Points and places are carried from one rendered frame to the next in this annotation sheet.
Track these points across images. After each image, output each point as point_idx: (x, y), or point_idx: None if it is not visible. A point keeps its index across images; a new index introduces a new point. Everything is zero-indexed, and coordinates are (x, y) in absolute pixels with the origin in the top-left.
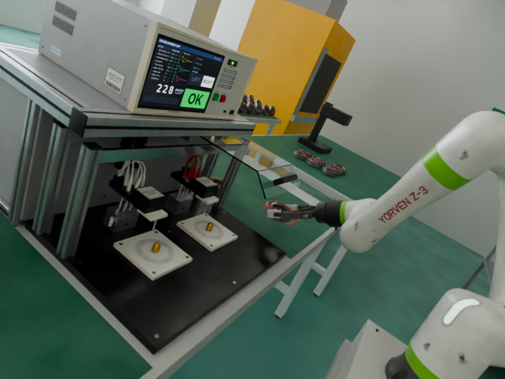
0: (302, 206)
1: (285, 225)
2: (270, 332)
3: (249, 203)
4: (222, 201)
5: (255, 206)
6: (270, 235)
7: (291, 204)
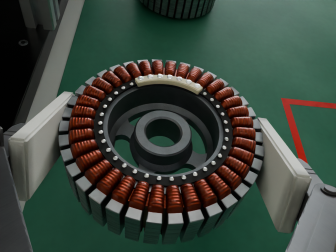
0: (301, 222)
1: (291, 233)
2: None
3: (243, 71)
4: (23, 0)
5: (250, 88)
6: (95, 227)
7: (280, 149)
